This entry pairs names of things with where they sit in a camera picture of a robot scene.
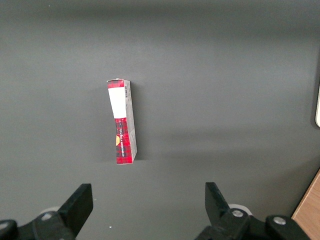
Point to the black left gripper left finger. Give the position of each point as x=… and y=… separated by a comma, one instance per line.
x=75, y=212

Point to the wooden drawer cabinet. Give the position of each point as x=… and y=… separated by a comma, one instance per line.
x=308, y=212

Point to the dark grey table mat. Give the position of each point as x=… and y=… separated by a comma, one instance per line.
x=225, y=75

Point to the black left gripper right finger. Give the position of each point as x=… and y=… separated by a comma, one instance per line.
x=220, y=212

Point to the red plaid cardboard box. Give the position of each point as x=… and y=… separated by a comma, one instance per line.
x=122, y=125

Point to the beige plastic tray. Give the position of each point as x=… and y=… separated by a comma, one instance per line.
x=317, y=105

